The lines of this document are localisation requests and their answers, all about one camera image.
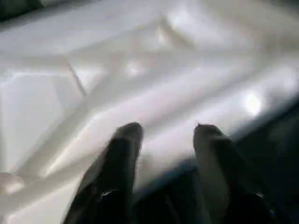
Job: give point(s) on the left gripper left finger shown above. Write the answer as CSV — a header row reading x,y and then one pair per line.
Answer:
x,y
112,186

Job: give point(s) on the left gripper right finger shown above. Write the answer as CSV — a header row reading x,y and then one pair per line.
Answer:
x,y
229,186

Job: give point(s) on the black work mat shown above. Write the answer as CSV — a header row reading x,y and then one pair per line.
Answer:
x,y
280,168

